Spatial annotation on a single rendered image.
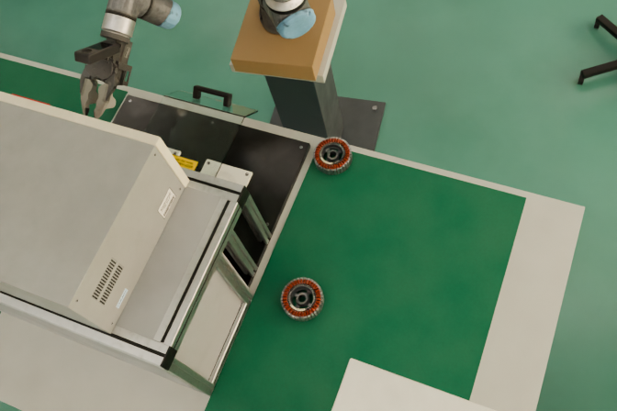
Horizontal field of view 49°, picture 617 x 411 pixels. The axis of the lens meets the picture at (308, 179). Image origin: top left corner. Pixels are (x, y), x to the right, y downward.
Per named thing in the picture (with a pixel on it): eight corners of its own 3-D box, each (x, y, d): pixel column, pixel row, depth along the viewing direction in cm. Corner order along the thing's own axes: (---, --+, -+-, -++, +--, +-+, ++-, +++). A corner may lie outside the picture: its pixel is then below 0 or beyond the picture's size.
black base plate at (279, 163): (130, 98, 221) (128, 94, 219) (310, 147, 203) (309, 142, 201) (58, 224, 204) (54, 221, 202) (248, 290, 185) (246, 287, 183)
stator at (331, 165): (327, 136, 203) (326, 130, 200) (359, 151, 199) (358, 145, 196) (307, 165, 200) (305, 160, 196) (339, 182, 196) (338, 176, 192)
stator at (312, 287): (290, 276, 185) (288, 272, 181) (330, 287, 182) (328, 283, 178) (276, 315, 180) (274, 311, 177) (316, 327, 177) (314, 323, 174)
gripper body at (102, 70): (128, 89, 171) (140, 42, 171) (107, 83, 163) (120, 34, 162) (102, 83, 173) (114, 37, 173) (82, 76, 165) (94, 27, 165)
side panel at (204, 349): (243, 293, 185) (210, 250, 157) (253, 296, 184) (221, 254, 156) (200, 392, 174) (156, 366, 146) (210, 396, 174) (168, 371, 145)
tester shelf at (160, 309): (23, 126, 182) (14, 116, 178) (250, 194, 162) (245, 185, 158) (-72, 274, 165) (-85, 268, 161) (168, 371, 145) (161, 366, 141)
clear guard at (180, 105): (180, 90, 187) (173, 78, 182) (258, 111, 180) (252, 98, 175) (125, 192, 175) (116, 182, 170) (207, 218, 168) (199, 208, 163)
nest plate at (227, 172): (207, 161, 203) (207, 159, 202) (252, 173, 199) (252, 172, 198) (186, 204, 198) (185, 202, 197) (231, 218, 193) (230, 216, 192)
